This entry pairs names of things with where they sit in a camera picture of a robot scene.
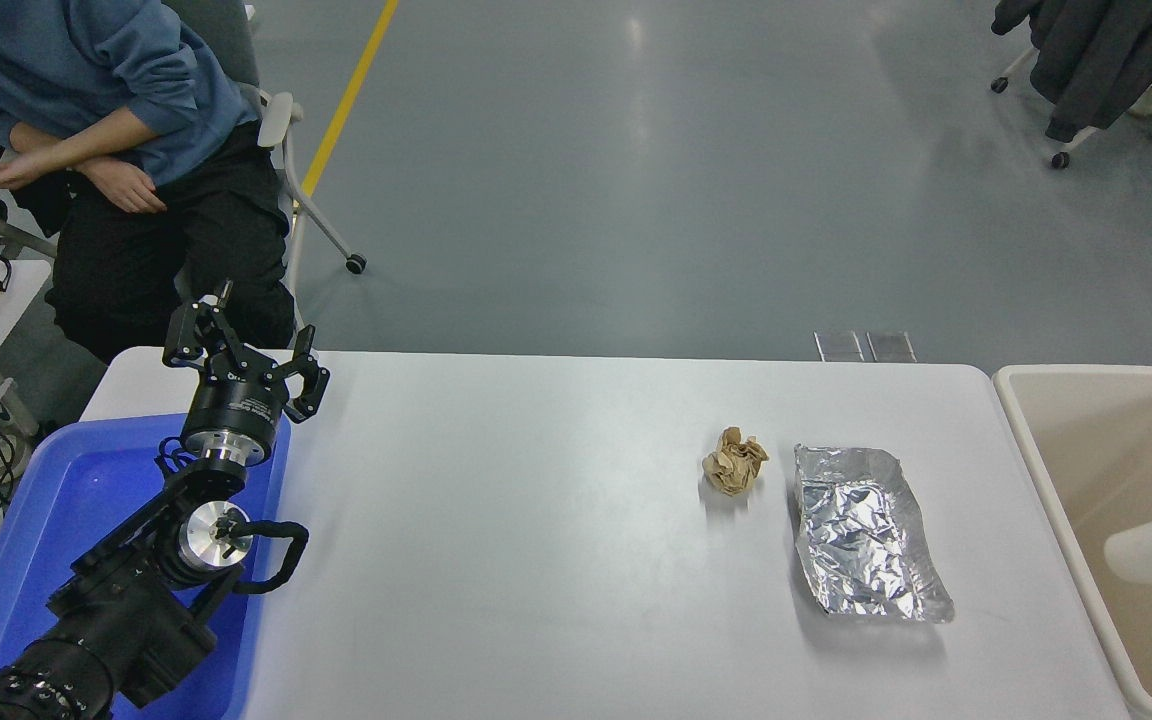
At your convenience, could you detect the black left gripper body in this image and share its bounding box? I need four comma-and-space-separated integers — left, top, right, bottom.
182, 350, 291, 453

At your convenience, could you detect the crumpled tan paper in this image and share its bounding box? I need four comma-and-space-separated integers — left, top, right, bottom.
702, 427, 770, 497

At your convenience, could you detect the person's right hand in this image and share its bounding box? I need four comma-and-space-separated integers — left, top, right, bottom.
76, 158, 169, 214

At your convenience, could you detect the person's left hand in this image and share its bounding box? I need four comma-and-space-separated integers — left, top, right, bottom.
0, 148, 49, 191

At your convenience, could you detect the large pale bin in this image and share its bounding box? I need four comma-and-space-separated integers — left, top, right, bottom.
993, 364, 1152, 720

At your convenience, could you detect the blue plastic tray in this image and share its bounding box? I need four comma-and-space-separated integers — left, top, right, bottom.
0, 412, 292, 720

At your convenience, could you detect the grey wheeled chair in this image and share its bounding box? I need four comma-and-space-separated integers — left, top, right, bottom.
0, 0, 368, 336

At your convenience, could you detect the person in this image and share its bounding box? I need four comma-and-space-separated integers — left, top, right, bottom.
0, 0, 297, 363

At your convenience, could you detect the silver foil tray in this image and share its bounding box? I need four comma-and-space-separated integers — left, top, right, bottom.
793, 445, 956, 624

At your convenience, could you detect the white wheeled chair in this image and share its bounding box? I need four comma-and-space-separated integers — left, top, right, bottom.
991, 18, 1152, 169

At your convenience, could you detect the dark coat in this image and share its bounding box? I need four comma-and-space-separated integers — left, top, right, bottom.
993, 0, 1152, 143

